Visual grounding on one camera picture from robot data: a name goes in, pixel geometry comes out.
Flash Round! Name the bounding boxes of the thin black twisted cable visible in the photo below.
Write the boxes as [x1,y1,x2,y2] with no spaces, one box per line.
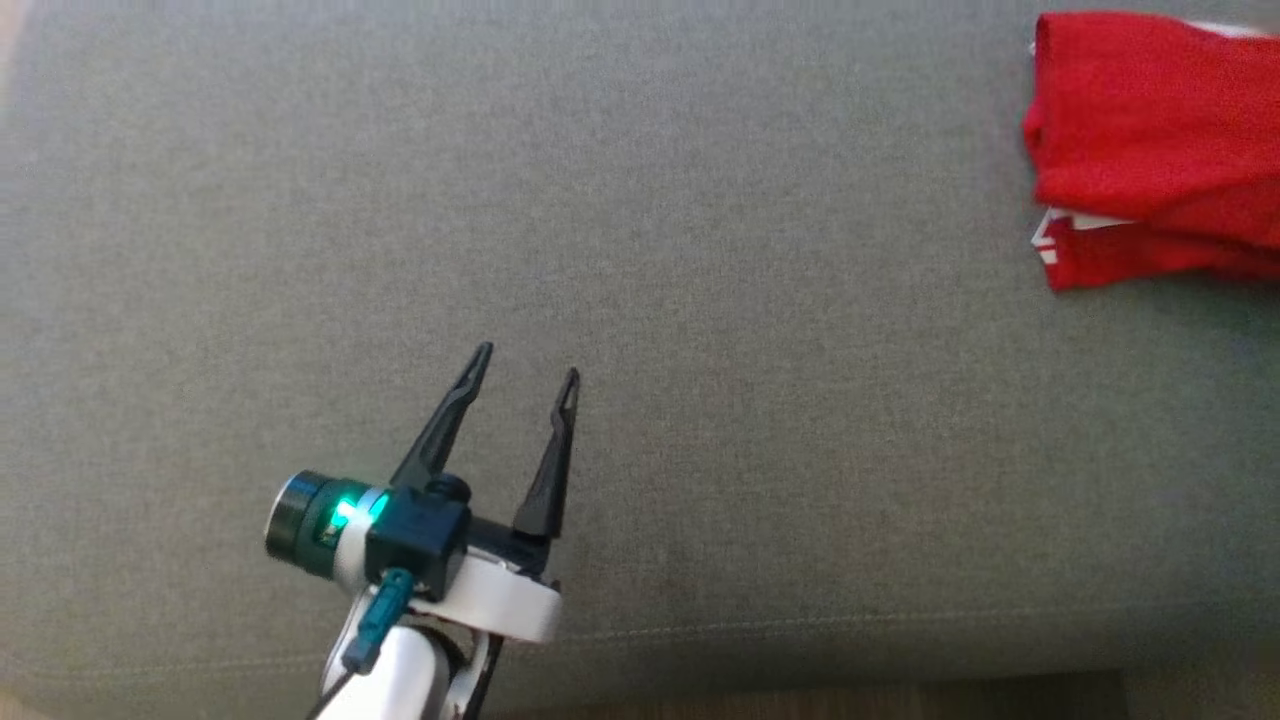
[463,638,503,720]

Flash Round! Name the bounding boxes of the black cable with teal plug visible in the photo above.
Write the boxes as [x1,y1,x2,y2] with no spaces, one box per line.
[304,567,417,720]

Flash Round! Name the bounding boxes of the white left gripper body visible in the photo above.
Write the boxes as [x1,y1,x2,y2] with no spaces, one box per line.
[264,470,564,647]

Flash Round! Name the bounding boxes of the red jersey with white sleeves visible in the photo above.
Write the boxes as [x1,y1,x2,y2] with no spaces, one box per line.
[1022,12,1280,251]

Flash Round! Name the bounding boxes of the red Bulls 23 shorts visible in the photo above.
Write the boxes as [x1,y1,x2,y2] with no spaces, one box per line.
[1030,18,1280,293]

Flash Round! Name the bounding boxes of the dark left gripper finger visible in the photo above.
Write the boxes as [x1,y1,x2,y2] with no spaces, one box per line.
[388,341,495,492]
[511,367,582,547]

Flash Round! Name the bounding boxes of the grey sofa seat cushion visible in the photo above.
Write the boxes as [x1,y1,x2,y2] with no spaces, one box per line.
[0,0,1280,717]

